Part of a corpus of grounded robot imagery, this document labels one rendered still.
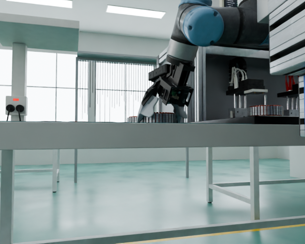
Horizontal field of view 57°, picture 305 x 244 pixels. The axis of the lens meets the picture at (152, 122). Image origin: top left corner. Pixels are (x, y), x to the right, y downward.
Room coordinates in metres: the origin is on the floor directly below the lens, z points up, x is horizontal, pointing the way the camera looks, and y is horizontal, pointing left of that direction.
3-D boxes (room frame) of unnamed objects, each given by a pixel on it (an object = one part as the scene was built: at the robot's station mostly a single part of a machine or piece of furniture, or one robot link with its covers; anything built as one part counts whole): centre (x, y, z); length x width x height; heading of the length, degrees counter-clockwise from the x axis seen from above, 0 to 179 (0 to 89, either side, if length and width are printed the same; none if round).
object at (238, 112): (1.08, -0.34, 0.80); 0.08 x 0.05 x 0.06; 106
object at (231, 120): (0.99, -0.49, 0.76); 0.64 x 0.47 x 0.02; 106
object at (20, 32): (1.29, 0.53, 0.98); 0.37 x 0.35 x 0.46; 106
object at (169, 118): (0.83, -0.01, 0.77); 0.11 x 0.11 x 0.04
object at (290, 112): (1.15, -0.57, 0.80); 0.08 x 0.05 x 0.06; 106
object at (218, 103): (1.22, -0.43, 0.92); 0.66 x 0.01 x 0.30; 106
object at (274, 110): (0.94, -0.38, 0.80); 0.11 x 0.11 x 0.04
